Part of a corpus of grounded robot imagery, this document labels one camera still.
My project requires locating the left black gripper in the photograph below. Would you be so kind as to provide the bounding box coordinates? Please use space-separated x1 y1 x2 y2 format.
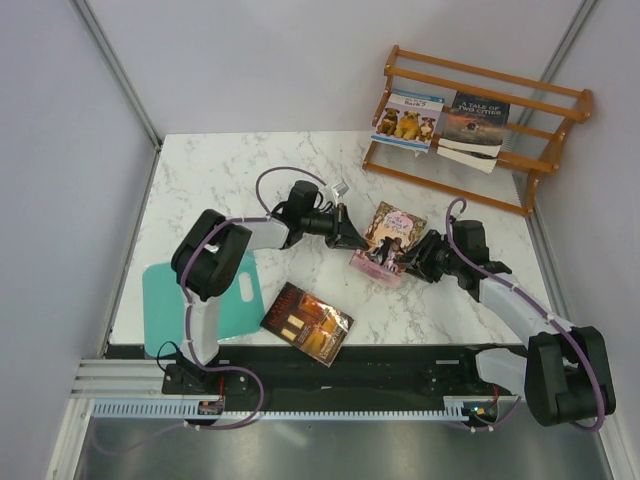
302 204 369 252

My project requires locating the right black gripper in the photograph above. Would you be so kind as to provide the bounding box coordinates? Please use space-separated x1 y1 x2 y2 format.
393 228 463 283

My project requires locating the pink illustrated children book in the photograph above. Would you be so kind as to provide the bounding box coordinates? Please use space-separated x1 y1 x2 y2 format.
349 201 427 288

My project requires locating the dark orange glossy book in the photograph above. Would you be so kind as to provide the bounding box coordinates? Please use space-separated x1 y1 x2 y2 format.
261 282 354 367

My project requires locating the Jane Eyre blue book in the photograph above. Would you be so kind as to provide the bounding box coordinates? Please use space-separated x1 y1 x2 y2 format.
437 146 497 174

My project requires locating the dog cover Bark book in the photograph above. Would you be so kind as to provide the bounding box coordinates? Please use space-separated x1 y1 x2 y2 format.
371 89 445 153

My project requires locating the Tale of Two Cities book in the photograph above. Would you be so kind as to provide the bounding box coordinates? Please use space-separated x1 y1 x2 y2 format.
439 92 511 158

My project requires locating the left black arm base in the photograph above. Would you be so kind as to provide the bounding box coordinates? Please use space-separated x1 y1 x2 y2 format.
161 358 249 396

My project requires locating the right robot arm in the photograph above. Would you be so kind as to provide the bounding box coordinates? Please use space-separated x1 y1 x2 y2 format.
400 219 616 432

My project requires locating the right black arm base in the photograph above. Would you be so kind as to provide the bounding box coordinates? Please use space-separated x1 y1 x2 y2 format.
424 363 495 397

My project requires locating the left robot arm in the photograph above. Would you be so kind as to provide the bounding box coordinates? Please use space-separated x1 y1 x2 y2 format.
171 180 367 393

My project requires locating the orange wooden tiered rack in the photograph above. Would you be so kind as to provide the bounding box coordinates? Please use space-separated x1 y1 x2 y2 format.
363 45 594 217

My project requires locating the teal plastic file folder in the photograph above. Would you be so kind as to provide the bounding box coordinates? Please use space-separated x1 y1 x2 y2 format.
142 252 265 357

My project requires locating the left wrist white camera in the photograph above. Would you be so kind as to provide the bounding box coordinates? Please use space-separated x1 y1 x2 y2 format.
330 181 349 203

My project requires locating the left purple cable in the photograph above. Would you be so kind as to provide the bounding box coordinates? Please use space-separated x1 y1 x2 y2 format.
92 166 331 456

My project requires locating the right slotted cable duct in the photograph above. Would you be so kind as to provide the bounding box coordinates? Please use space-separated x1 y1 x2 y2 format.
443 396 500 423

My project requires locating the slotted cable duct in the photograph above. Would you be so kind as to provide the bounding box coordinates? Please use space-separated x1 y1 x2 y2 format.
443 396 500 423
92 399 225 420

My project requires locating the left slotted cable duct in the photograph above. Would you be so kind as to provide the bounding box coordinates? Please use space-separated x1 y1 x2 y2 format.
92 399 225 420

